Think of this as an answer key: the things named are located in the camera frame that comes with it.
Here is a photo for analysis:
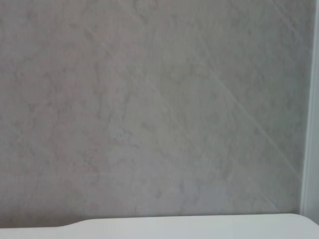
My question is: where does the white vertical wall trim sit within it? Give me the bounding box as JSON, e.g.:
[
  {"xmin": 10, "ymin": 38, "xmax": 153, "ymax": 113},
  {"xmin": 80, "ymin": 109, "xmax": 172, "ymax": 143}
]
[{"xmin": 299, "ymin": 0, "xmax": 319, "ymax": 217}]

